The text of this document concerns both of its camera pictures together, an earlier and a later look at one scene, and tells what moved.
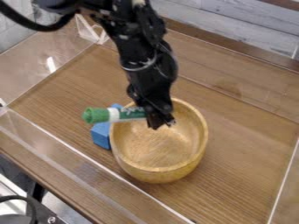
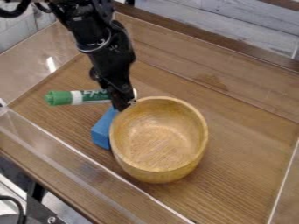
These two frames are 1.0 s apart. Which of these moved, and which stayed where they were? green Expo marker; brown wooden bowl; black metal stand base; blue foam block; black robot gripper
Moved: black robot gripper; green Expo marker
Stayed: brown wooden bowl; blue foam block; black metal stand base
